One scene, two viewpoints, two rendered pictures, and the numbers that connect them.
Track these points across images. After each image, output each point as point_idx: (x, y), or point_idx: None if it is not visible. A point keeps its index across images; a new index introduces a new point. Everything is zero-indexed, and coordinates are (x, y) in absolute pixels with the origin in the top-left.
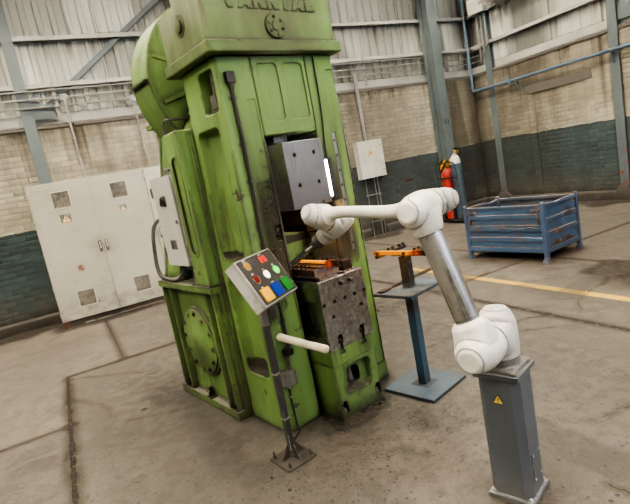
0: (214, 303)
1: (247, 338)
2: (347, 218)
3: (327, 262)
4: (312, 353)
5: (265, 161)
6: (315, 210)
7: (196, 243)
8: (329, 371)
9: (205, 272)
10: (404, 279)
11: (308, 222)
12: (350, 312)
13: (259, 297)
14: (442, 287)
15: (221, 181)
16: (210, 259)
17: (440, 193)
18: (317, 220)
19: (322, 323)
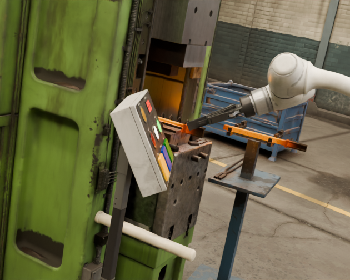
0: None
1: (26, 201)
2: (313, 89)
3: (186, 126)
4: (121, 241)
5: None
6: (302, 66)
7: None
8: (143, 271)
9: None
10: (245, 168)
11: (284, 80)
12: (188, 198)
13: (159, 171)
14: None
15: None
16: (9, 71)
17: None
18: (298, 82)
19: (160, 208)
